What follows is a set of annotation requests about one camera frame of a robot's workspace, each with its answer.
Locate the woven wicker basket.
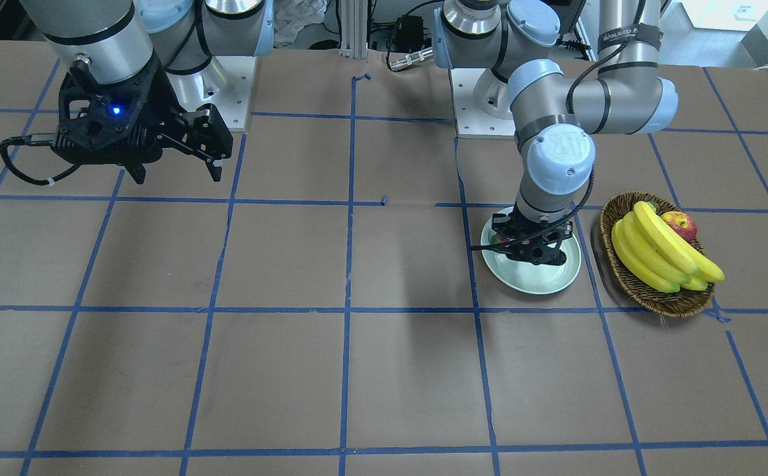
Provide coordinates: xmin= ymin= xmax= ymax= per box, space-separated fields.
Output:
xmin=590 ymin=192 xmax=714 ymax=319

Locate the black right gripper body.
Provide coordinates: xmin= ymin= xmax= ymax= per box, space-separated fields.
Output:
xmin=50 ymin=54 xmax=233 ymax=166

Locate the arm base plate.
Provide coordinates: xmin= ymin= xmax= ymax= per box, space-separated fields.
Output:
xmin=449 ymin=67 xmax=515 ymax=139
xmin=181 ymin=56 xmax=258 ymax=132

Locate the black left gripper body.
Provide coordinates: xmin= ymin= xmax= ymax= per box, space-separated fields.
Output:
xmin=492 ymin=208 xmax=572 ymax=266

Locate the yellow banana bunch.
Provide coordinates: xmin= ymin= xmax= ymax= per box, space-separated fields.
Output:
xmin=611 ymin=201 xmax=726 ymax=294

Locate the light green plate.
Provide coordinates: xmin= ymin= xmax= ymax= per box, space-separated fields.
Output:
xmin=473 ymin=207 xmax=582 ymax=295

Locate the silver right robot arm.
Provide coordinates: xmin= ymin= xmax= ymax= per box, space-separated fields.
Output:
xmin=0 ymin=1 xmax=275 ymax=186

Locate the red yellow apple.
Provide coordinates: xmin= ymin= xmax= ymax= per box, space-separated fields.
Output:
xmin=661 ymin=210 xmax=698 ymax=242

